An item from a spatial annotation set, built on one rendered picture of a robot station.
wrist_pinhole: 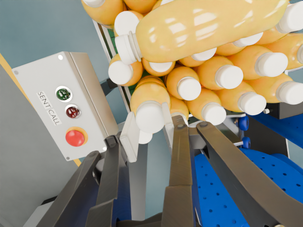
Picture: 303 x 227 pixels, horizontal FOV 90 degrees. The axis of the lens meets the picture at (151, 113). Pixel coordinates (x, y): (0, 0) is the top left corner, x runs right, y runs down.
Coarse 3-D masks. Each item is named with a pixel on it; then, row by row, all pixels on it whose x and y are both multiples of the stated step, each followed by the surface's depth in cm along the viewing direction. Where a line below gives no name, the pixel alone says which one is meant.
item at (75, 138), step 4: (68, 132) 29; (72, 132) 29; (76, 132) 29; (80, 132) 29; (68, 136) 29; (72, 136) 29; (76, 136) 29; (80, 136) 29; (68, 140) 29; (72, 140) 29; (76, 140) 29; (80, 140) 29; (84, 140) 30; (72, 144) 30; (76, 144) 30; (80, 144) 30
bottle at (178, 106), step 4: (168, 92) 40; (172, 96) 36; (172, 100) 34; (176, 100) 34; (180, 100) 34; (172, 104) 32; (176, 104) 32; (180, 104) 32; (184, 104) 34; (172, 108) 32; (176, 108) 31; (180, 108) 32; (184, 108) 32; (172, 112) 31; (176, 112) 30; (180, 112) 31; (184, 112) 32; (188, 112) 34; (184, 116) 31; (188, 116) 33
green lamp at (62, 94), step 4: (60, 88) 26; (56, 92) 26; (60, 92) 26; (64, 92) 26; (68, 92) 26; (56, 96) 26; (60, 96) 26; (64, 96) 26; (68, 96) 27; (64, 100) 27
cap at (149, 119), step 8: (144, 104) 20; (152, 104) 20; (144, 112) 19; (152, 112) 19; (160, 112) 19; (136, 120) 19; (144, 120) 20; (152, 120) 20; (160, 120) 20; (144, 128) 20; (152, 128) 20; (160, 128) 20
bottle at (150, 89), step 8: (144, 80) 30; (152, 80) 28; (160, 80) 32; (136, 88) 26; (144, 88) 23; (152, 88) 23; (160, 88) 24; (136, 96) 23; (144, 96) 22; (152, 96) 22; (160, 96) 22; (168, 96) 24; (136, 104) 22; (160, 104) 21; (168, 104) 23; (136, 112) 21
